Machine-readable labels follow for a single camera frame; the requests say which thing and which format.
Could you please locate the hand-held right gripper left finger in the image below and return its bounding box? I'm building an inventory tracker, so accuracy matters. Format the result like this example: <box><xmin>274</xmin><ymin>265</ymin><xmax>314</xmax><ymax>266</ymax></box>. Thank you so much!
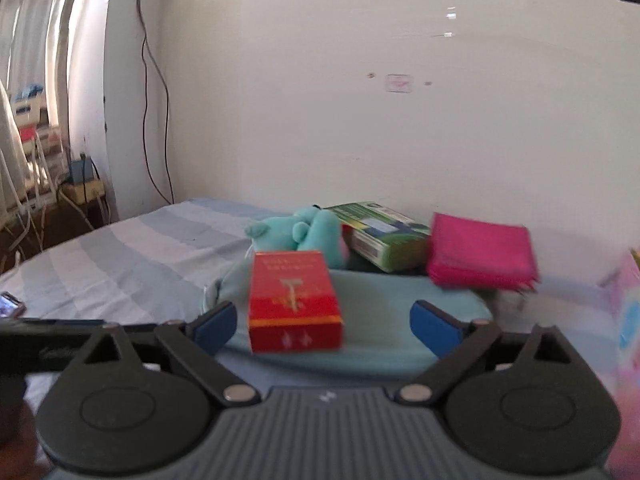
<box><xmin>62</xmin><ymin>301</ymin><xmax>262</xmax><ymax>407</ymax></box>

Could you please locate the red cardboard box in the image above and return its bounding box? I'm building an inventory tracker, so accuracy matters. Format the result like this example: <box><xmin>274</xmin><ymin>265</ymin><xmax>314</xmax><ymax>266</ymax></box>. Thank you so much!
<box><xmin>248</xmin><ymin>251</ymin><xmax>345</xmax><ymax>354</ymax></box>

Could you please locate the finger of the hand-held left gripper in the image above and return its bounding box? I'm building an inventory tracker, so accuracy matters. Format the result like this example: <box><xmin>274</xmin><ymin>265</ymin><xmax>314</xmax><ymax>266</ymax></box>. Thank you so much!
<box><xmin>0</xmin><ymin>319</ymin><xmax>158</xmax><ymax>377</ymax></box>

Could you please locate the cluttered white shelf rack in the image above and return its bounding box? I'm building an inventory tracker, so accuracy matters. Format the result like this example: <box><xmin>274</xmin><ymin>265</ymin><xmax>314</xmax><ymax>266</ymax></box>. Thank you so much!
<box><xmin>0</xmin><ymin>80</ymin><xmax>70</xmax><ymax>221</ymax></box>

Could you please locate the blue striped bed sheet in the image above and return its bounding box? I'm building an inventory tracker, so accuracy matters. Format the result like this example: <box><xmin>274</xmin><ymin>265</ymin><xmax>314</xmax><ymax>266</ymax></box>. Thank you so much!
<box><xmin>0</xmin><ymin>197</ymin><xmax>640</xmax><ymax>480</ymax></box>

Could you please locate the black wall cable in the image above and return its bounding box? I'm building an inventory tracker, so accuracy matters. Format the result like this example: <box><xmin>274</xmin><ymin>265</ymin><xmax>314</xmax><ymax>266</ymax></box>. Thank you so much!
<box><xmin>136</xmin><ymin>0</ymin><xmax>176</xmax><ymax>203</ymax></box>

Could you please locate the teal plush toy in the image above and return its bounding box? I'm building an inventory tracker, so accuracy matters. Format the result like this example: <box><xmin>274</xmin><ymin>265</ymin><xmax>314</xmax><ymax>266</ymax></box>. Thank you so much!
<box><xmin>245</xmin><ymin>205</ymin><xmax>351</xmax><ymax>271</ymax></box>

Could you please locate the green toothpaste box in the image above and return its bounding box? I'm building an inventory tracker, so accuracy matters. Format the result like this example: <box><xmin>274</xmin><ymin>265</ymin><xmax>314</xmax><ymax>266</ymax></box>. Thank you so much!
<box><xmin>324</xmin><ymin>201</ymin><xmax>432</xmax><ymax>274</ymax></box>

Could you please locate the small blue box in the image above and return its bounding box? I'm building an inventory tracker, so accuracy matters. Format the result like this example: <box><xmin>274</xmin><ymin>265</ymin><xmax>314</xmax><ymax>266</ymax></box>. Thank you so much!
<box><xmin>69</xmin><ymin>157</ymin><xmax>95</xmax><ymax>186</ymax></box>

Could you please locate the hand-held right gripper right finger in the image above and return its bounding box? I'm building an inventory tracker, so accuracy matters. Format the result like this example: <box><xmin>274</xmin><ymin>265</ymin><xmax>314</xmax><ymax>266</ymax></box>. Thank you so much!
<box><xmin>395</xmin><ymin>300</ymin><xmax>596</xmax><ymax>405</ymax></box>

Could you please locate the pink cloth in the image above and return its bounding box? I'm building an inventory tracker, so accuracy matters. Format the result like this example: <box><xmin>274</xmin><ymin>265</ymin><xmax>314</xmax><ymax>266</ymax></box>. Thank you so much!
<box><xmin>426</xmin><ymin>213</ymin><xmax>540</xmax><ymax>292</ymax></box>

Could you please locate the pink printed blanket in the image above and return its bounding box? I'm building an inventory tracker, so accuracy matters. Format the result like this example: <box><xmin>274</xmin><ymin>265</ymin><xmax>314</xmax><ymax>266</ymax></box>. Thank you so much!
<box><xmin>607</xmin><ymin>247</ymin><xmax>640</xmax><ymax>480</ymax></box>

